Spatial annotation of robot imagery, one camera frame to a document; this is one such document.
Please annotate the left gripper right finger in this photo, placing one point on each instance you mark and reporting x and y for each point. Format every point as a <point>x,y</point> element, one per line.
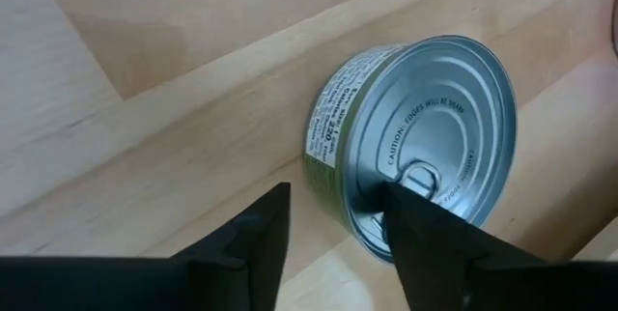
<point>425,253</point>

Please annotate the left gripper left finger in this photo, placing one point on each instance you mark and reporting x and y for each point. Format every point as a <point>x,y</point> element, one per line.
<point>251,253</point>

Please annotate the wooden shelf board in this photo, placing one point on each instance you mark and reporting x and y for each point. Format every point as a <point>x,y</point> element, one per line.
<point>217,132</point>

